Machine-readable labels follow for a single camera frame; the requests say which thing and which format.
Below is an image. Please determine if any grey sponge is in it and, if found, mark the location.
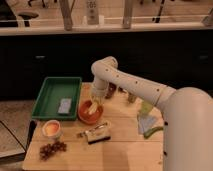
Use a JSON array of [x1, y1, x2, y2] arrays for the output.
[[58, 98, 72, 114]]

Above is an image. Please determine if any bunch of dark grapes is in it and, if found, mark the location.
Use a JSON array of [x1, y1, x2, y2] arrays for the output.
[[39, 141, 67, 160]]

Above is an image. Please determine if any green cucumber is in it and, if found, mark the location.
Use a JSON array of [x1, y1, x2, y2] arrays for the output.
[[143, 126, 163, 139]]

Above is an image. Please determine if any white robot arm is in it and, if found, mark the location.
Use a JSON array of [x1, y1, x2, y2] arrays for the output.
[[91, 56, 213, 171]]

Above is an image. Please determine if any small brown cup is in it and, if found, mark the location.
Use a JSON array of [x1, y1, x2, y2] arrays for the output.
[[128, 93, 137, 103]]

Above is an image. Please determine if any yellow banana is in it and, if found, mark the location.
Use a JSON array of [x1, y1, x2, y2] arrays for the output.
[[88, 101, 98, 115]]

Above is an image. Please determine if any small white bowl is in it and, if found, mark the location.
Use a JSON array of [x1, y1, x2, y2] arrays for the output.
[[42, 120, 62, 139]]

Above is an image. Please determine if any red bowl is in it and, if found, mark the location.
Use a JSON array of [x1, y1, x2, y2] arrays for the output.
[[78, 100, 103, 125]]

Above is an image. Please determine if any light blue cloth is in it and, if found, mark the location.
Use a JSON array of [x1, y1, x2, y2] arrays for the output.
[[137, 115, 157, 134]]

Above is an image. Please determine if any dark red apple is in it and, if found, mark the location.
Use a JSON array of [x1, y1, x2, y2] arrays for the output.
[[105, 83, 117, 99]]

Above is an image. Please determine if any green plastic tray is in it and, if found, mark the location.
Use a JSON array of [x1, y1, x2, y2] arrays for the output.
[[31, 77, 82, 121]]

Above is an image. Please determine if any yellow-green pear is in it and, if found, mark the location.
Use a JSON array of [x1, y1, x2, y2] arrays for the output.
[[141, 101, 153, 114]]

